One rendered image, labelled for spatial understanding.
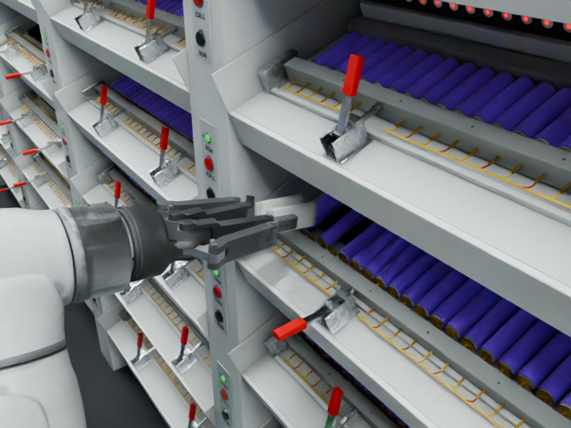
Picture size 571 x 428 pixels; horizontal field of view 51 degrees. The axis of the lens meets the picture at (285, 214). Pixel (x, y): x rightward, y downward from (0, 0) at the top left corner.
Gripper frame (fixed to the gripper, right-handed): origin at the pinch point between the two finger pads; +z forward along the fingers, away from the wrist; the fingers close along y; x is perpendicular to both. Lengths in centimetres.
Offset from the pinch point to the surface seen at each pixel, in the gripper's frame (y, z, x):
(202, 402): 22, 4, 47
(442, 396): -25.9, 0.0, 7.5
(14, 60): 127, 1, 7
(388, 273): -13.0, 4.9, 2.5
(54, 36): 77, -3, -7
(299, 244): -1.2, 1.7, 3.8
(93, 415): 65, -1, 82
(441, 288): -18.8, 6.3, 1.5
